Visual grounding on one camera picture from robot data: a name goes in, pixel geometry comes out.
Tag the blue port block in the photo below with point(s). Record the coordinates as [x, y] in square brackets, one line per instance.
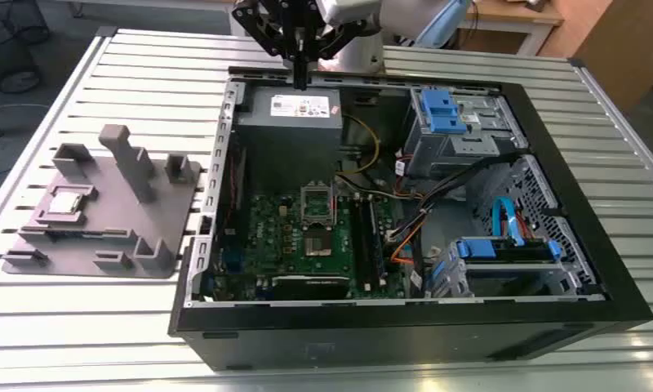
[233, 261]

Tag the wooden desk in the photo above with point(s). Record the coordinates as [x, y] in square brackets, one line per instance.
[523, 14]

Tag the black graphics card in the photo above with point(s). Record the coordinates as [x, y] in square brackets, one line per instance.
[309, 288]

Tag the metal locking lever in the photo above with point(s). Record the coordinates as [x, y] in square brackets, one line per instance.
[333, 208]

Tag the blue plastic drive latch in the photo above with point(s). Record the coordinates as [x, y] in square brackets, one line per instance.
[440, 110]

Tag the silver CPU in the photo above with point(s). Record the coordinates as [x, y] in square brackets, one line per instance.
[68, 203]

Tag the grey metal drive cage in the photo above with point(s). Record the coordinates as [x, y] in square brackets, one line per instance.
[479, 151]

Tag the grey parts rack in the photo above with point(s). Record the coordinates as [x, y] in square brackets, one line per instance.
[113, 220]

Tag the CPU socket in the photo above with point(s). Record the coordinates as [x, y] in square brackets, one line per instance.
[321, 245]

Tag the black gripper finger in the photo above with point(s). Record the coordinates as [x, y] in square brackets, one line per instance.
[261, 32]
[340, 36]

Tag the grey power supply unit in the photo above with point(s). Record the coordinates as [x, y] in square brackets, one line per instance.
[299, 126]

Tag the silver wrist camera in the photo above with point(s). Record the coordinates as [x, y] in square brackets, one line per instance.
[348, 10]

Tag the wooden cabinet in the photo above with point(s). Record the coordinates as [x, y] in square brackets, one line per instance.
[620, 49]

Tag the grey metal disk bay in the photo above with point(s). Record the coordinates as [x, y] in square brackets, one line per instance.
[523, 271]

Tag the green motherboard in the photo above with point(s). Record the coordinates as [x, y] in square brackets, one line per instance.
[283, 253]

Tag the hard disk in blue carrier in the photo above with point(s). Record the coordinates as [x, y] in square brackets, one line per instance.
[479, 250]

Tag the black mesh bin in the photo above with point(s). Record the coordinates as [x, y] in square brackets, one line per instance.
[11, 49]

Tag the black PC case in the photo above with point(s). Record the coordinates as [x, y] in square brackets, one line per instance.
[413, 339]

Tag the RAM stick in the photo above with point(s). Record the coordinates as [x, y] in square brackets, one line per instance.
[76, 235]

